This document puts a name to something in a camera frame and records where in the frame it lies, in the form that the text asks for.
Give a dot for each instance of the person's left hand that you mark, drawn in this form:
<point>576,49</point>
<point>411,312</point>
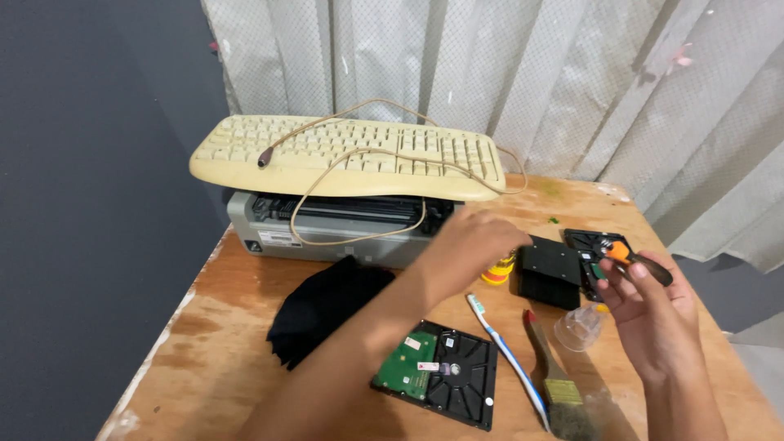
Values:
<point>471,242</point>

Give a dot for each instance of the person's right hand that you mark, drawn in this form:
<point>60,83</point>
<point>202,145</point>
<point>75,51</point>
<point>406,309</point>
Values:
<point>658,318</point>

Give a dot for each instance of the person's left fingers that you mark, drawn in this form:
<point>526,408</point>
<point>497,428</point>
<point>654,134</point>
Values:
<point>508,239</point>

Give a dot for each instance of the orange and black screwdriver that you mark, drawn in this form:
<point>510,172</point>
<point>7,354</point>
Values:
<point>637,260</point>

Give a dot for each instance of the black rectangular box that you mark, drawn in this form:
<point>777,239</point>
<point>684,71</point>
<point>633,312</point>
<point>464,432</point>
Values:
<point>551,269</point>

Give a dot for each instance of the black hard drive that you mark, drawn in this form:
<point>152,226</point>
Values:
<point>588,257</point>

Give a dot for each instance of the white and blue toothbrush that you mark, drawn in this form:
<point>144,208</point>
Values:
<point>505,352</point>

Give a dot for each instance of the clear plastic cup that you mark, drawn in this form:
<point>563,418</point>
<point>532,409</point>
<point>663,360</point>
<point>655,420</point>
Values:
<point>576,331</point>

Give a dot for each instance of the white patterned curtain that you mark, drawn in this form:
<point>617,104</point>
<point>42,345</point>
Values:
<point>520,92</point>

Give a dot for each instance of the wooden paint brush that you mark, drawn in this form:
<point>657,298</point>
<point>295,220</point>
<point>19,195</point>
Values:
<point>554,380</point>

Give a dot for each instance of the hard drive with green board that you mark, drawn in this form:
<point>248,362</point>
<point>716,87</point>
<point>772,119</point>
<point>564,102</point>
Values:
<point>441,373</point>

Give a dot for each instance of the grey printer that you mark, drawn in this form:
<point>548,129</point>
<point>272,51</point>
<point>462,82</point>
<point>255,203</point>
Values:
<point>343,230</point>

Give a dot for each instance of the beige computer keyboard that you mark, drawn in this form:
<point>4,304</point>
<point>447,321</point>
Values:
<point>349,156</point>

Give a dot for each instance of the black cloth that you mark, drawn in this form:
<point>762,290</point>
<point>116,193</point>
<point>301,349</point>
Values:
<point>324,306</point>

